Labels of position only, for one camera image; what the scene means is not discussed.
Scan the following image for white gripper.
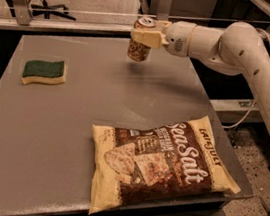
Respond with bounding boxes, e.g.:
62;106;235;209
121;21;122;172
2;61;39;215
131;20;196;58

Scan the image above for orange soda can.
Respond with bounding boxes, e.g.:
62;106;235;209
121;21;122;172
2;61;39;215
127;16;156;62

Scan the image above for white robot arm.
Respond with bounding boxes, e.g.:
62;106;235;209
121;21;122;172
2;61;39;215
131;19;270;136

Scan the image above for green and yellow sponge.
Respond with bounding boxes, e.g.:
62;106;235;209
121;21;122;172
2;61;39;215
21;60;67;85

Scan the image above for sea salt chips bag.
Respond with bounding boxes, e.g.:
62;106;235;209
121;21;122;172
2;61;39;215
89;116;240;214

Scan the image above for white cable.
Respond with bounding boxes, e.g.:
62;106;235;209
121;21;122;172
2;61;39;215
221;24;270;135

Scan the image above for metal guard rail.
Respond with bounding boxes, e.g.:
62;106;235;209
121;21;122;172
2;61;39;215
0;0;270;38

